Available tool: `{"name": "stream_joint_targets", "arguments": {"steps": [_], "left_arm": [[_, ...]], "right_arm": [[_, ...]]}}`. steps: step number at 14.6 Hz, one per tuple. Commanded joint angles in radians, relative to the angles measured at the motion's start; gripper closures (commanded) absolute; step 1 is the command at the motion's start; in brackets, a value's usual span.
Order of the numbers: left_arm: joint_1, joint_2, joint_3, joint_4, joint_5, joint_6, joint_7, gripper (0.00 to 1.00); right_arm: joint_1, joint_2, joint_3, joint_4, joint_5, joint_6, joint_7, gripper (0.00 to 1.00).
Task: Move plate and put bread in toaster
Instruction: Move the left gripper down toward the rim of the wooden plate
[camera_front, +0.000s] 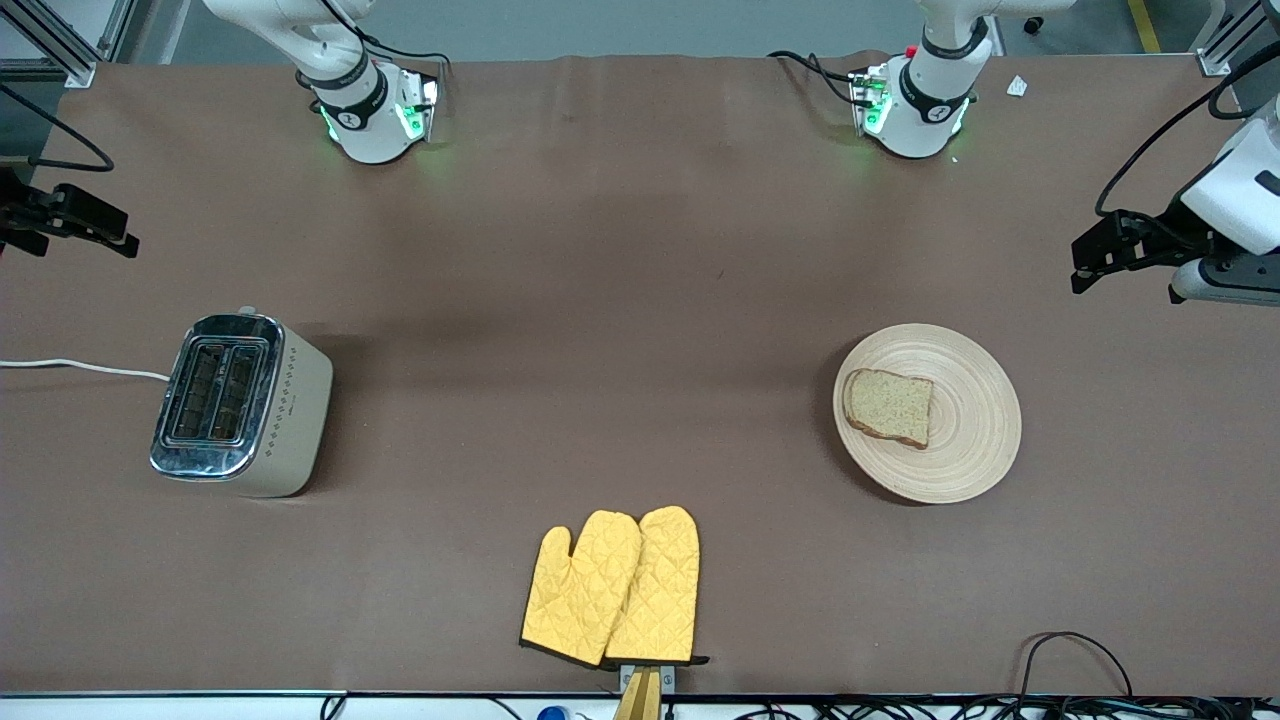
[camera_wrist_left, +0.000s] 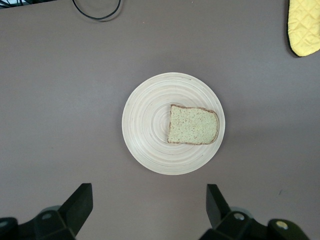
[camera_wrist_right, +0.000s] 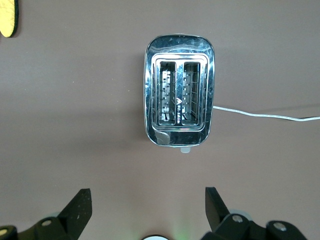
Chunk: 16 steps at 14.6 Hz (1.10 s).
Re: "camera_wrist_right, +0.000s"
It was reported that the yellow quilted oven mitt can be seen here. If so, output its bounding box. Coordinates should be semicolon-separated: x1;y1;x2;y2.
0;0;20;39

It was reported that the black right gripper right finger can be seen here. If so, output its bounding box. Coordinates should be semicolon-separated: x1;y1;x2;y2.
201;186;308;240

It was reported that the white toaster with chrome top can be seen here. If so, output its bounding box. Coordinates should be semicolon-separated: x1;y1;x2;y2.
143;33;216;154

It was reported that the white toaster power cable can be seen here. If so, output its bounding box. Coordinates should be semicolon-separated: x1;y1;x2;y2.
212;105;320;122

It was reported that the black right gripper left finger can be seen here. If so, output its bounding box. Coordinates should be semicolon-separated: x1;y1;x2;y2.
0;188;93;240

